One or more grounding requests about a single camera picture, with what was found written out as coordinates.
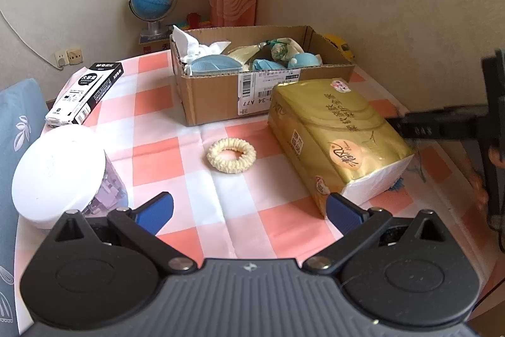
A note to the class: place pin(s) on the blue round doll toy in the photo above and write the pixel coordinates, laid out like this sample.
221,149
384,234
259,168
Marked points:
305,60

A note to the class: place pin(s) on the plastic jar of binder clips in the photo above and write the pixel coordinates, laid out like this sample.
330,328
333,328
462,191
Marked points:
55,171

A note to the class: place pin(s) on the light blue cloth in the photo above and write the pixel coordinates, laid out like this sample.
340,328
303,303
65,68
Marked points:
266,64

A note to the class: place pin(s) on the beige cloth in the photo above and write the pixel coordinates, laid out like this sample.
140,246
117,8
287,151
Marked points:
296,45

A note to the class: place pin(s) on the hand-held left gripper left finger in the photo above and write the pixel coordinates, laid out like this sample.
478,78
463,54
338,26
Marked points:
158,212

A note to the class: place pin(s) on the beige wall socket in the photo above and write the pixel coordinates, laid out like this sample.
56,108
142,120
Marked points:
75,55

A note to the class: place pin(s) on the black and white carton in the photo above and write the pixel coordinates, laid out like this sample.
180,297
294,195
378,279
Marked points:
83,88

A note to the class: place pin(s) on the small printed box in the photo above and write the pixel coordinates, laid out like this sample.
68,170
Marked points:
154,43

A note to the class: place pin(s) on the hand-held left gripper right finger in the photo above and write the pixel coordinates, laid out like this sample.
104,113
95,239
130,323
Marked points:
343,212

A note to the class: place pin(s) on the cream sachet with tassel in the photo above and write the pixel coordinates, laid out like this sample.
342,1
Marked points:
280,52

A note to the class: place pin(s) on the red toy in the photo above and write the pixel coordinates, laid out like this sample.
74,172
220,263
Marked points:
193,19

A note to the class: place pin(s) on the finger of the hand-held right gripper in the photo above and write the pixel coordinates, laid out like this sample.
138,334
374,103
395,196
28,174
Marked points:
438,123

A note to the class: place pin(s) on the gold tissue pack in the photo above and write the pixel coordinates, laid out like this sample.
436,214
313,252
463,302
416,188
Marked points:
335,123

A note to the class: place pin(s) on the blue chair cushion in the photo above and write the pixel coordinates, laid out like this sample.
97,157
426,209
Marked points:
19,112

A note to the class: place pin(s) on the yellow toy car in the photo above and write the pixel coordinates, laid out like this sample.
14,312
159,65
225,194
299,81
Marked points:
339,43

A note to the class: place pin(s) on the white cloth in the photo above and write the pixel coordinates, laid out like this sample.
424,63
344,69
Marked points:
185,43

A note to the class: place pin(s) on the cream scrunchie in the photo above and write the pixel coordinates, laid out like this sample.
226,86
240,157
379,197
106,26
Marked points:
215,161

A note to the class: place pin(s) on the white wall socket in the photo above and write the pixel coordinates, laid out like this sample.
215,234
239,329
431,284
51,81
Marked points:
60,59

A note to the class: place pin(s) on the blue face mask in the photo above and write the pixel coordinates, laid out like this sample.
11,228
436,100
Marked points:
215,64

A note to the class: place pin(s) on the person's right hand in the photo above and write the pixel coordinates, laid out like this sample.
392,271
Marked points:
478,185

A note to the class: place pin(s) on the cardboard box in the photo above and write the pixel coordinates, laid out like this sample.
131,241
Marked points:
213,100

